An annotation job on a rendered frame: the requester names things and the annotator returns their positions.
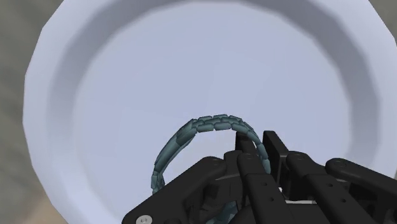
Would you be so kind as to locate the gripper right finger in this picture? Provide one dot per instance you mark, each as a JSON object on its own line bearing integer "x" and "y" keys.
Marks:
{"x": 325, "y": 189}

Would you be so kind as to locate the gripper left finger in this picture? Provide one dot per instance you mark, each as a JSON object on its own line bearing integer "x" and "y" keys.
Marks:
{"x": 198, "y": 186}

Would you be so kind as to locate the white round bowl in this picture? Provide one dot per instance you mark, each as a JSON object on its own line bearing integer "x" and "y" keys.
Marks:
{"x": 192, "y": 71}

